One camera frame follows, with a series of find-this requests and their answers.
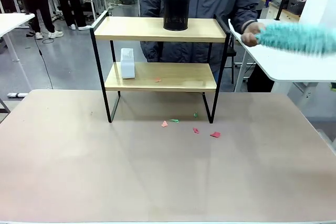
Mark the person's left forearm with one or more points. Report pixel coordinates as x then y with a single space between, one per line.
246 16

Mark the black storage basket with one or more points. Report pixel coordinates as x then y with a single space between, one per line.
296 6

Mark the teal chenille duster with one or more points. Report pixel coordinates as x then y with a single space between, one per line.
296 39

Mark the green paper scrap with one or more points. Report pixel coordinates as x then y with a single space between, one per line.
195 115
174 120

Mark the white black roll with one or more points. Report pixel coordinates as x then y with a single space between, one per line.
17 95

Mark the person's left hand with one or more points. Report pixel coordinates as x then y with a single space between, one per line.
249 36

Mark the red paper scrap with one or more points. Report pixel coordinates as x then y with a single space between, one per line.
195 130
157 79
164 124
215 134

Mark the black chair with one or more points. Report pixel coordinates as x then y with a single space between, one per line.
232 56

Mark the white side table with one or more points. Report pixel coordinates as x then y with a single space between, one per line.
283 64

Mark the white work table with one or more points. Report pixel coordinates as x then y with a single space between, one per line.
13 20

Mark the wooden shelf with black frame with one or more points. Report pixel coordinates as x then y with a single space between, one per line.
157 31

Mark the black mesh pen cup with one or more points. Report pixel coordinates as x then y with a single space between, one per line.
176 9

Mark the white digital clock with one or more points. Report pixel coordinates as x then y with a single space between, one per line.
127 66

